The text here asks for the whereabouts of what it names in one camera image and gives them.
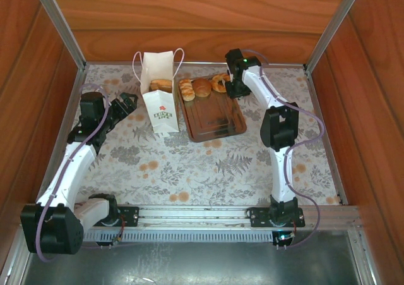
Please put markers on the brown round fake bun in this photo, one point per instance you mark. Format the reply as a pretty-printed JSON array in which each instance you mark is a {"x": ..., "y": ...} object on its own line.
[{"x": 202, "y": 87}]

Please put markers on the aluminium mounting rail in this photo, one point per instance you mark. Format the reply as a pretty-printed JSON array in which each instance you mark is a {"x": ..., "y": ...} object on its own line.
[{"x": 192, "y": 214}]

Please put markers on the grey metal sheet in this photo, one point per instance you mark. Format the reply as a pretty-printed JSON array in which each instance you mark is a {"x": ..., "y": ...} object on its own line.
[{"x": 189, "y": 266}]

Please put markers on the pinkish oval fake bun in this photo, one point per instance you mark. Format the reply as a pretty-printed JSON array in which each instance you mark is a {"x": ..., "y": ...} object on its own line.
[{"x": 161, "y": 85}]

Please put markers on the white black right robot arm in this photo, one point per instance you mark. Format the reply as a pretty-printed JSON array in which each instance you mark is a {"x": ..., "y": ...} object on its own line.
[{"x": 279, "y": 130}]

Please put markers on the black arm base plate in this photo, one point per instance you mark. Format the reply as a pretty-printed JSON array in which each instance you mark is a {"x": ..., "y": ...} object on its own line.
[
  {"x": 259, "y": 217},
  {"x": 129, "y": 215}
]

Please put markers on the floral tablecloth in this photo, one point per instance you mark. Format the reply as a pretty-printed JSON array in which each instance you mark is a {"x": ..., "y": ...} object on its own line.
[{"x": 189, "y": 171}]

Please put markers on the aluminium frame post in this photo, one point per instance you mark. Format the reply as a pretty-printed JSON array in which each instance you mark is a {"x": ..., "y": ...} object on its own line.
[
  {"x": 60, "y": 19},
  {"x": 334, "y": 22}
]

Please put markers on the small circuit board green light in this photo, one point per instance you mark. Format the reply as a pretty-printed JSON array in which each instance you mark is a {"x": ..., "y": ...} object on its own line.
[{"x": 284, "y": 237}]

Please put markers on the brown rectangular tray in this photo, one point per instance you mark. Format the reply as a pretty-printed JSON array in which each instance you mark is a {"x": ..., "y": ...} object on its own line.
[{"x": 211, "y": 117}]

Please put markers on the striped braided fake bread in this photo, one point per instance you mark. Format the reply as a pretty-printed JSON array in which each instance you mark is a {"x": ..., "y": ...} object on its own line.
[{"x": 187, "y": 90}]

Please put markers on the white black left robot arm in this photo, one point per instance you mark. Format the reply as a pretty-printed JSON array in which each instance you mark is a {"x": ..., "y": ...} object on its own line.
[{"x": 72, "y": 171}]

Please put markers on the white printed paper bag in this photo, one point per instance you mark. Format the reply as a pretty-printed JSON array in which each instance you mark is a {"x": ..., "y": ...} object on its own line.
[{"x": 161, "y": 114}]

